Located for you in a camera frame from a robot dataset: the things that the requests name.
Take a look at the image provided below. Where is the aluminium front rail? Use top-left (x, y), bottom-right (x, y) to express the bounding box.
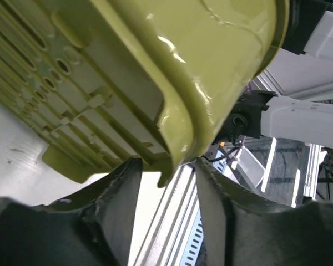
top-left (128, 165), bottom-right (200, 265)

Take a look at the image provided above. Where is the grey slotted cable duct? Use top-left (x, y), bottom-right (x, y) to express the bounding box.
top-left (179, 218), bottom-right (207, 266)

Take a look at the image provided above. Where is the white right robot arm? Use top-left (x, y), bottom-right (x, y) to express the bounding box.
top-left (214, 1), bottom-right (333, 149)

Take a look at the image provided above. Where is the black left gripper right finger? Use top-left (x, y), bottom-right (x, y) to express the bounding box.
top-left (195, 158), bottom-right (333, 265)

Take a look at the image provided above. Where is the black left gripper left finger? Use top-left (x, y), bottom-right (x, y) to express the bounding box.
top-left (0, 158), bottom-right (143, 265)

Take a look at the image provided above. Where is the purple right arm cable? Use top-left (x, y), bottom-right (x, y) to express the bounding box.
top-left (227, 83), bottom-right (256, 164)

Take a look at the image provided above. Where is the olive green slotted container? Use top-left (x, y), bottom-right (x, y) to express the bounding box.
top-left (0, 1), bottom-right (290, 187)

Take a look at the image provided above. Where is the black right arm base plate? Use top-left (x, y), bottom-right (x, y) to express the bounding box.
top-left (202, 137), bottom-right (235, 163)

